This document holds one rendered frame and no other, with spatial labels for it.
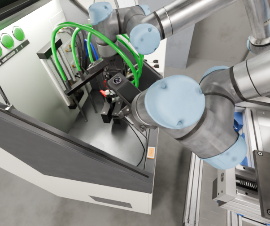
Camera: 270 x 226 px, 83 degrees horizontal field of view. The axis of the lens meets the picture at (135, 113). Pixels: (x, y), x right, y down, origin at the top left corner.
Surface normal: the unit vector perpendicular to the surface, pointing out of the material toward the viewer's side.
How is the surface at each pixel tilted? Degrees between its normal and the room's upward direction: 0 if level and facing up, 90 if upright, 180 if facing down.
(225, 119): 23
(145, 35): 91
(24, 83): 90
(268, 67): 60
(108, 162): 43
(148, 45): 90
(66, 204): 0
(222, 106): 11
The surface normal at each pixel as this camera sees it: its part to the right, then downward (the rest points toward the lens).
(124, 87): -0.12, -0.38
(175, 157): -0.07, -0.64
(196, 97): 0.23, -0.04
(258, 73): -0.78, 0.05
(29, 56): 0.98, 0.09
